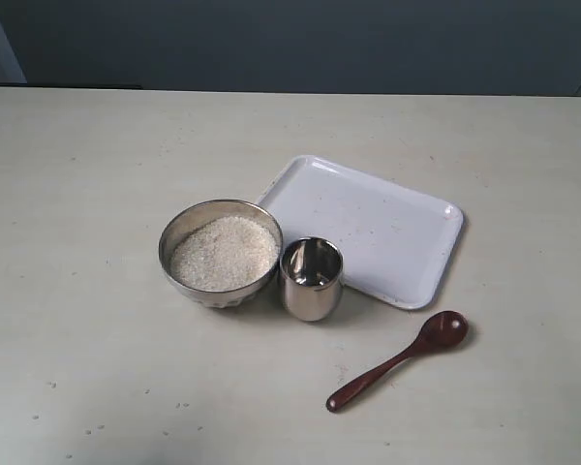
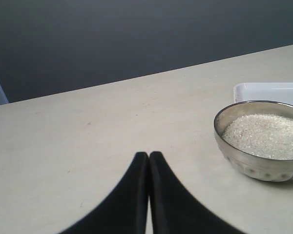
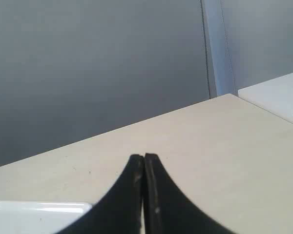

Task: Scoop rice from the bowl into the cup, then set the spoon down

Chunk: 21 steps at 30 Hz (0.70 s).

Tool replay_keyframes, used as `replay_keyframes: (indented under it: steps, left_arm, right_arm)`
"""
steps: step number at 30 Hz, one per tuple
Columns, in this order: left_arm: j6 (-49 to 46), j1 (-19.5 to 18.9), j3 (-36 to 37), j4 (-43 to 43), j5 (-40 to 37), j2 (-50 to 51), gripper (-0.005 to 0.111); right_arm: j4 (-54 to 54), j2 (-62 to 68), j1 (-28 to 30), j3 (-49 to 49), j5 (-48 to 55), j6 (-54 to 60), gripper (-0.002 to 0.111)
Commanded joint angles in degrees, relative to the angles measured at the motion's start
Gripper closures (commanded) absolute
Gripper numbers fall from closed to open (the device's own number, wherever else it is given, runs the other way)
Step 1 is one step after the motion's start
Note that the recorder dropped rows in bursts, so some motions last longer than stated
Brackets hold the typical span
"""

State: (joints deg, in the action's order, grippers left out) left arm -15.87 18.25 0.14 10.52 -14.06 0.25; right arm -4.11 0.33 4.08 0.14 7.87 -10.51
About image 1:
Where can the white rectangular tray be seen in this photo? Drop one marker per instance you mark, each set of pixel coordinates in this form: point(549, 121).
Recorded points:
point(396, 242)

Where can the steel bowl of rice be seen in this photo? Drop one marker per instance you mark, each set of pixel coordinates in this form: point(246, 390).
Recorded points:
point(221, 253)

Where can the dark red wooden spoon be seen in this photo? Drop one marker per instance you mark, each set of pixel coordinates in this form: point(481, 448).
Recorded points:
point(442, 332)

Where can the stainless steel cup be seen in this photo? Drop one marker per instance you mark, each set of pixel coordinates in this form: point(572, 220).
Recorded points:
point(311, 278)

